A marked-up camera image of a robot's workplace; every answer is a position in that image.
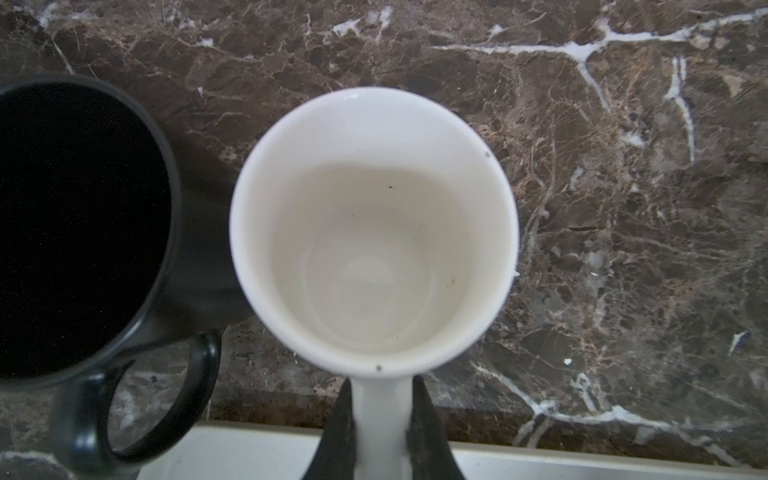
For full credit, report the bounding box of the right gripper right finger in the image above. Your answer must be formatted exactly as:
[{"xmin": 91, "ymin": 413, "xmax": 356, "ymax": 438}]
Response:
[{"xmin": 407, "ymin": 375, "xmax": 465, "ymax": 480}]

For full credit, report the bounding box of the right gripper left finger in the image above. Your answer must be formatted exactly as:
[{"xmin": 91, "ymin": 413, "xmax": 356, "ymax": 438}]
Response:
[{"xmin": 303, "ymin": 379, "xmax": 356, "ymax": 480}]

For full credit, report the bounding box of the white ribbed mug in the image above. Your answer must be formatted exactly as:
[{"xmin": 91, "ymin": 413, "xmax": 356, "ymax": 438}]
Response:
[{"xmin": 229, "ymin": 87, "xmax": 519, "ymax": 479}]

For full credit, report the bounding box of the black mug white rim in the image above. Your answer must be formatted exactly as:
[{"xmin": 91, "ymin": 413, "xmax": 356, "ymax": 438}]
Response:
[{"xmin": 1, "ymin": 74, "xmax": 253, "ymax": 477}]

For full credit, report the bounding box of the beige plastic tray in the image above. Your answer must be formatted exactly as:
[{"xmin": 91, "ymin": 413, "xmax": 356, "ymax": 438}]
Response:
[{"xmin": 138, "ymin": 422, "xmax": 767, "ymax": 479}]

